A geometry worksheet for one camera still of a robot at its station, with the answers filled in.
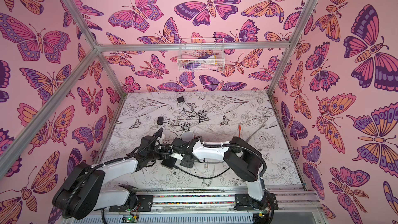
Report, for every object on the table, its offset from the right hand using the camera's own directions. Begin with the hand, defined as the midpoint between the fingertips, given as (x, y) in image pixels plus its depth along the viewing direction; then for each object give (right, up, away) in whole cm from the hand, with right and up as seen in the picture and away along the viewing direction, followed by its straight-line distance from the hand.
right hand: (187, 156), depth 88 cm
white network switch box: (0, +10, +7) cm, 12 cm away
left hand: (-9, +4, +1) cm, 9 cm away
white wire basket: (+8, +61, +8) cm, 62 cm away
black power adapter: (-19, +19, +15) cm, 31 cm away
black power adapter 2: (+9, +23, +18) cm, 30 cm away
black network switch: (-10, -3, -3) cm, 10 cm away
